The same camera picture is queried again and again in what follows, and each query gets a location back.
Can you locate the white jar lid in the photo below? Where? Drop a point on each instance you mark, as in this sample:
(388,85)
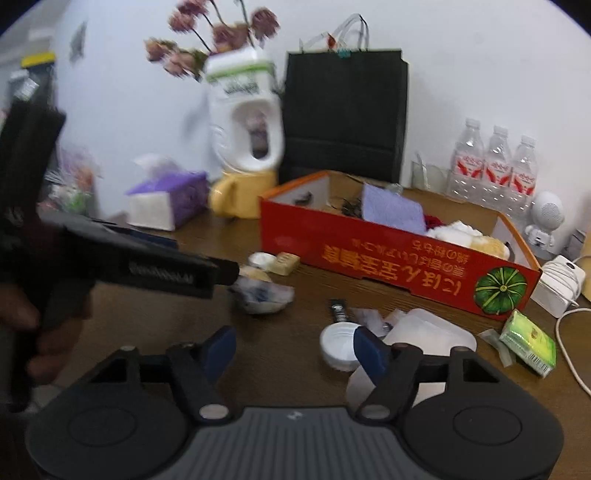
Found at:
(336,343)

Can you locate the glass cup with spoon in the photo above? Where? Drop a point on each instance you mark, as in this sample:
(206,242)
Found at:
(429,177)

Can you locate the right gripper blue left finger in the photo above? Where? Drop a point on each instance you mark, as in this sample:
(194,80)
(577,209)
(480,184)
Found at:
(217,352)

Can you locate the white charger with cable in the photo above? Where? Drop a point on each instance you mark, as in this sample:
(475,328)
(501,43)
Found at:
(560,286)

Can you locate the water bottle left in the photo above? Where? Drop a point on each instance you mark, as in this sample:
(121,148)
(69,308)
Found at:
(467,164)

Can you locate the purple tissue pack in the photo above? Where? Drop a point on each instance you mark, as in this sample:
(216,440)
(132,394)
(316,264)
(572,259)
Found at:
(168,196)

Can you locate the purple knit pouch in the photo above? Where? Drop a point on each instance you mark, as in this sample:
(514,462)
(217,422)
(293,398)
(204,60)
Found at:
(383,207)

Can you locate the yellow mug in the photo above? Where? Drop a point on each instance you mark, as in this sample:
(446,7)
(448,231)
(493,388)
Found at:
(236,194)

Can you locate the water bottle right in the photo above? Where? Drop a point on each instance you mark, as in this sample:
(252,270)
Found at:
(523,179)

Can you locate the black paper bag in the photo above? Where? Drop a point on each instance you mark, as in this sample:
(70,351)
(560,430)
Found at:
(345,107)

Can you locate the yellow white plush toy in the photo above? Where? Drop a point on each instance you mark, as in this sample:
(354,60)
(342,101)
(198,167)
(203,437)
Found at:
(461,234)

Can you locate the water bottle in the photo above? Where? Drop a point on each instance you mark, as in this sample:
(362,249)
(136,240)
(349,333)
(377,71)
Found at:
(497,169)
(467,164)
(523,179)

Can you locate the small black wrapper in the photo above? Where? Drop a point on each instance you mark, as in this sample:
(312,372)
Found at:
(339,311)

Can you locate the dried rose bouquet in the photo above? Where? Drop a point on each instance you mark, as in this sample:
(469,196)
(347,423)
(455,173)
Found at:
(214,32)

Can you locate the clear candy wrapper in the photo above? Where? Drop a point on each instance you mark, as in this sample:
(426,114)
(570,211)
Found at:
(372,320)

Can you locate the water bottle middle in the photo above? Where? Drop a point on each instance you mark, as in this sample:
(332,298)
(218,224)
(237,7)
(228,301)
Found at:
(497,169)

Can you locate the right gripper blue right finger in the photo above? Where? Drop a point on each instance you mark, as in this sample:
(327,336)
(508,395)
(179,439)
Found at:
(372,353)

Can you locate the white detergent jug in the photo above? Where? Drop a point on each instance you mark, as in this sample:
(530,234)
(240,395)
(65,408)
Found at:
(245,110)

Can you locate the beige eraser block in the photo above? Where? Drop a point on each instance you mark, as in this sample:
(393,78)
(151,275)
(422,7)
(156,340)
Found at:
(284,264)

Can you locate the green small carton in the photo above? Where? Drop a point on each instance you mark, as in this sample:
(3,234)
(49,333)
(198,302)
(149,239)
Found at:
(530,343)

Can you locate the red cardboard box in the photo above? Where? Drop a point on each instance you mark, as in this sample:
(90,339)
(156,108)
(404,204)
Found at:
(304,218)

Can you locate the frosted cotton swab box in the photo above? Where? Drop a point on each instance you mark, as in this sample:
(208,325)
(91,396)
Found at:
(418,327)

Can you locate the white robot figurine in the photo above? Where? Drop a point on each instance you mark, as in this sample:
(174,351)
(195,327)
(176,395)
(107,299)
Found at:
(547,215)

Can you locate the small white cap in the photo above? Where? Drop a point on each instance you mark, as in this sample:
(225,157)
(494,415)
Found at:
(261,260)

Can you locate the paper ball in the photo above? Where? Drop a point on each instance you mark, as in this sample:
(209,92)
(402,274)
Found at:
(257,294)

